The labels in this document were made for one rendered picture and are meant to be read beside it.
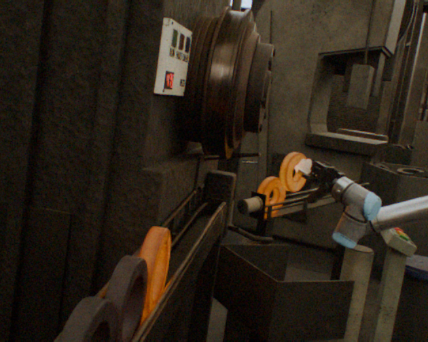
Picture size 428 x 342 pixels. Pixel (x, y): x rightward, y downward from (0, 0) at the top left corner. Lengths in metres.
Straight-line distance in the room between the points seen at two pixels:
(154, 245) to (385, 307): 1.65
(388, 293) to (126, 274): 1.79
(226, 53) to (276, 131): 2.95
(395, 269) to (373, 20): 2.34
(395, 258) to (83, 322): 1.92
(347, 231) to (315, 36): 2.63
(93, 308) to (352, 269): 1.81
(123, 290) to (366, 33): 3.72
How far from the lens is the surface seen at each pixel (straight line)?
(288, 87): 4.56
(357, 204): 2.10
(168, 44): 1.43
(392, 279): 2.61
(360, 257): 2.52
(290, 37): 4.60
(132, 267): 1.00
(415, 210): 2.20
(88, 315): 0.83
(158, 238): 1.15
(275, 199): 2.38
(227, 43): 1.68
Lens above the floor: 1.08
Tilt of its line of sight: 8 degrees down
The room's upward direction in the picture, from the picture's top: 9 degrees clockwise
